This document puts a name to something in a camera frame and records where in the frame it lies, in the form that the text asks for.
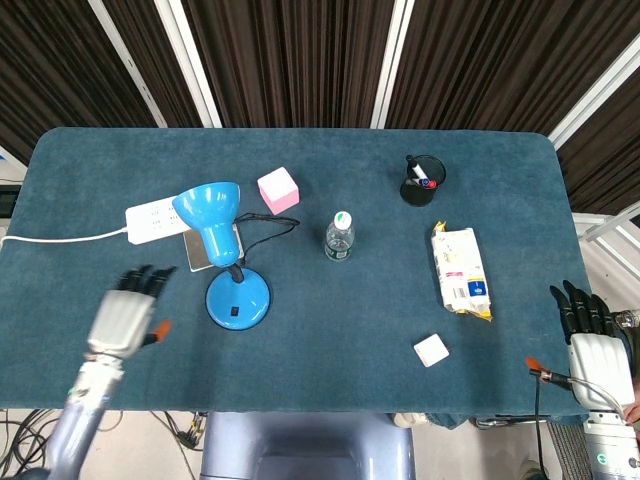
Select white frame post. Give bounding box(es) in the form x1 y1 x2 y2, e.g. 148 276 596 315
153 0 223 128
370 0 417 129
87 0 168 128
546 33 640 150

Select white and yellow snack bag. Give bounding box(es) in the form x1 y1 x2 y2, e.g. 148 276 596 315
430 220 495 323

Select black capped marker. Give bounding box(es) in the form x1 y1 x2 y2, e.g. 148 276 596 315
405 154 429 183

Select aluminium frame rails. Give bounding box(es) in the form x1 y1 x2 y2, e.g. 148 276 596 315
572 207 640 264

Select white power strip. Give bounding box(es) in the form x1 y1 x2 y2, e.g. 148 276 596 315
124 195 194 246

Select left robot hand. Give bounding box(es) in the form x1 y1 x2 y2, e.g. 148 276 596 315
84 264 177 361

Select black mesh pen holder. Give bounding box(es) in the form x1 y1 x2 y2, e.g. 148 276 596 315
399 154 447 208

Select white power strip cable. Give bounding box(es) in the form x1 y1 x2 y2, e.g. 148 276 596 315
0 227 130 247

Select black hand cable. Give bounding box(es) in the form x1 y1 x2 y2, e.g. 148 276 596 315
532 372 552 480

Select brown curtain panel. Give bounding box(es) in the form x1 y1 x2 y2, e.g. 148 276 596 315
387 0 640 135
105 0 205 128
556 74 640 216
0 0 157 167
182 0 397 129

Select black floor cables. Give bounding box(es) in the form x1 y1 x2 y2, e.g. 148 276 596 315
0 409 209 480

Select small white square box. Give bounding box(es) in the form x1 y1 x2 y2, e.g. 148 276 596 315
412 333 451 369

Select black power cable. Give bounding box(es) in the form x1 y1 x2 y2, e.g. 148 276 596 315
233 212 302 269

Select blue table cloth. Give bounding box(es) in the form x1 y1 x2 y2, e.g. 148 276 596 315
0 126 592 419

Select pink and white cube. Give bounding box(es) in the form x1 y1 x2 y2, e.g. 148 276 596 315
256 166 301 216

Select black box device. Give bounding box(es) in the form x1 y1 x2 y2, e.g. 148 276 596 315
0 184 23 219

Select blue desk lamp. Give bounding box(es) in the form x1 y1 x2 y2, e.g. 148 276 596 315
171 181 273 331

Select grey blue robot torso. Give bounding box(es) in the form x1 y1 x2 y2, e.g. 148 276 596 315
199 410 416 480

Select clear water bottle green label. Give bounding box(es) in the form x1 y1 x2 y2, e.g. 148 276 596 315
324 210 356 263

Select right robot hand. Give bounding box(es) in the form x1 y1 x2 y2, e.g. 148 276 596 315
524 279 636 413

